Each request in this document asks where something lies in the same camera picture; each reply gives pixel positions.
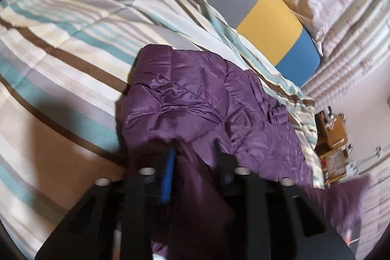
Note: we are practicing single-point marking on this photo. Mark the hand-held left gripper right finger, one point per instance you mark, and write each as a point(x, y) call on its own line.
point(227, 168)

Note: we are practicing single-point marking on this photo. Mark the purple quilted down jacket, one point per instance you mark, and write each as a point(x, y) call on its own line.
point(198, 89)

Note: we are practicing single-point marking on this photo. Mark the wooden bedside table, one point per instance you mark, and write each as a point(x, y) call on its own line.
point(333, 165)

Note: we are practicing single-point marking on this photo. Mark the grey yellow blue headboard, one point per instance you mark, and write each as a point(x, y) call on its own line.
point(268, 25)

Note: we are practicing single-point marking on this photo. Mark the wooden desk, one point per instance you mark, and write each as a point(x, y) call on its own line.
point(330, 129)

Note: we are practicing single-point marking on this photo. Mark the striped duvet cover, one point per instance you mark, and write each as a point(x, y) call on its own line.
point(61, 49)

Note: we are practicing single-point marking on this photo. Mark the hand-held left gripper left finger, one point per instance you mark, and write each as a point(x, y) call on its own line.
point(169, 176)

